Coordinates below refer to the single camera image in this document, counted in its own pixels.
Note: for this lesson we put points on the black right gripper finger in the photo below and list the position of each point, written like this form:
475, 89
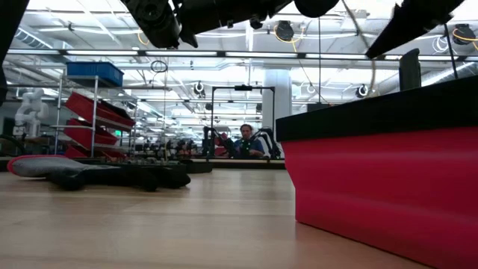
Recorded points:
390, 37

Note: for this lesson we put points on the black spool with white labels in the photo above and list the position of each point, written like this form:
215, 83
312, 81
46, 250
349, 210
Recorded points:
317, 7

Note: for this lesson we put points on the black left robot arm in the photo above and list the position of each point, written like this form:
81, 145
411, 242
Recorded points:
157, 18

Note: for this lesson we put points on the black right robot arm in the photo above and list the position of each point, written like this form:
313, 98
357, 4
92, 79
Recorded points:
409, 71

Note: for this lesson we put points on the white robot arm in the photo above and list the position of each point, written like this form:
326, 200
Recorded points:
31, 112

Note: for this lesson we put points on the black round ceiling fixture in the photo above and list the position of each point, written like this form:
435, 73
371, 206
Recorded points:
285, 31
463, 33

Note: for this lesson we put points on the black framed robot workstation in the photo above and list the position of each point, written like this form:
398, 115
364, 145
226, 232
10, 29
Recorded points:
242, 88

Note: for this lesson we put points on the person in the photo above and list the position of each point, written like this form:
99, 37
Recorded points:
246, 143

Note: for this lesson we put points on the blue plastic bin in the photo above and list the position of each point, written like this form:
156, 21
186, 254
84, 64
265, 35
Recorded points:
95, 73

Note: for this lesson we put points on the red black collapsible box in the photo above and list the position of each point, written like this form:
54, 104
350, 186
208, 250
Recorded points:
373, 187

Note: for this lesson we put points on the metal rack with red bins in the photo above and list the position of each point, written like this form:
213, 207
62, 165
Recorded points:
86, 108

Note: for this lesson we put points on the grey black work glove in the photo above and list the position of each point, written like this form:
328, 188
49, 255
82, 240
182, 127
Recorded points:
93, 175

